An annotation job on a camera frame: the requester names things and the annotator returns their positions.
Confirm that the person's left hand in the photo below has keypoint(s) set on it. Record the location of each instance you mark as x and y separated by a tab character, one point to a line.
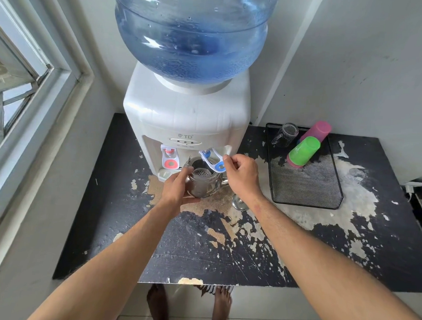
174	193

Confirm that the person's right hand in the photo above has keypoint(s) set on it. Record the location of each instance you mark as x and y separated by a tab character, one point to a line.
245	179

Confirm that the person's right thumb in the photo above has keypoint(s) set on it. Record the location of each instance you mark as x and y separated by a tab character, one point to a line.
229	165

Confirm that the person's left thumb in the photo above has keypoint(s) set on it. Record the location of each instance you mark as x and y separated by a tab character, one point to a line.
192	201

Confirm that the blue dispenser tap lever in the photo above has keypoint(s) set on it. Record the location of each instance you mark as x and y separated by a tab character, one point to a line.
211	161

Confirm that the steel teapot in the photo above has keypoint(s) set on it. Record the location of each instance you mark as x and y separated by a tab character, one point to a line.
204	186

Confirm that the person's right forearm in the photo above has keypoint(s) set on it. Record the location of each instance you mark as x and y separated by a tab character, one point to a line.
332	270

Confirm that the person's left forearm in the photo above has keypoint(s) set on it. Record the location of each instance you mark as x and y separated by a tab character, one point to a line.
120	266

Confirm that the metal tea strainer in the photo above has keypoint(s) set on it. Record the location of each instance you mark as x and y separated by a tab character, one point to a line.
200	172

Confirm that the steel teapot lid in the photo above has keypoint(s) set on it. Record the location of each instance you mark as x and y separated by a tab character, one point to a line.
239	203

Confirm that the red dispenser tap lever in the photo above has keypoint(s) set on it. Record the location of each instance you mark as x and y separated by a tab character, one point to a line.
169	158

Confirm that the pink plastic cup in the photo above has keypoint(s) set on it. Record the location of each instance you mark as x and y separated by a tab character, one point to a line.
292	163
318	130

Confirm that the clear glass mug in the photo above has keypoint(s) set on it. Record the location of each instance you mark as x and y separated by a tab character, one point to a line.
285	133

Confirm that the white water dispenser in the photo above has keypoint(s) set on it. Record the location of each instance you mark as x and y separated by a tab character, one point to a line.
185	114

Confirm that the green plastic cup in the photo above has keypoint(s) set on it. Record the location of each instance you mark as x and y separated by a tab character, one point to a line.
305	150

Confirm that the black mesh tray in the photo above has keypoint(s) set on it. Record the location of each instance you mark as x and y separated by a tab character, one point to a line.
308	186

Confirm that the person's left foot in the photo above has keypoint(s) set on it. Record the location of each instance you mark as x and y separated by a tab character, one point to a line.
158	305

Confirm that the person's foot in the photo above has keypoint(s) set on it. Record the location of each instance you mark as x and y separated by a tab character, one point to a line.
158	305
221	308

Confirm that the person's right foot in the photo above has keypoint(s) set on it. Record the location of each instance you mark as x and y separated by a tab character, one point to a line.
221	308

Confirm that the large blue water bottle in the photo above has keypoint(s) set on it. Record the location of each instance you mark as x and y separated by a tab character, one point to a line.
189	33

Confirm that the white power strip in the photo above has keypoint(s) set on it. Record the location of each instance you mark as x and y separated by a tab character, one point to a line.
419	186

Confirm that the white window frame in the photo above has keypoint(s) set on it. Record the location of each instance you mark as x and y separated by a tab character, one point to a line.
41	96

